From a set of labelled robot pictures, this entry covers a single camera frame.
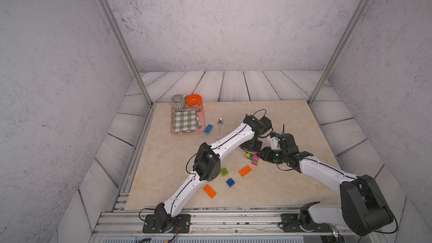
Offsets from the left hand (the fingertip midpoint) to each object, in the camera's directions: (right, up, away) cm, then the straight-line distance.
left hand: (255, 154), depth 87 cm
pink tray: (-29, +11, +18) cm, 36 cm away
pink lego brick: (0, -1, -1) cm, 1 cm away
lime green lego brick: (-16, -9, +1) cm, 18 cm away
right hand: (+3, 0, -1) cm, 3 cm away
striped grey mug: (-47, +30, +29) cm, 63 cm away
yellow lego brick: (-4, 0, -1) cm, 4 cm away
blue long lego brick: (-25, +12, +17) cm, 33 cm away
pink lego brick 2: (+1, -5, +3) cm, 6 cm away
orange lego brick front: (-23, -17, -5) cm, 29 cm away
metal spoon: (-18, +16, +21) cm, 32 cm away
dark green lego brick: (-2, -1, 0) cm, 2 cm away
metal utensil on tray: (-38, +24, +29) cm, 54 cm away
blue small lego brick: (-13, -13, -3) cm, 19 cm away
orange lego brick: (-5, -9, +1) cm, 10 cm away
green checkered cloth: (-40, +16, +22) cm, 48 cm away
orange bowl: (-37, +31, +31) cm, 57 cm away
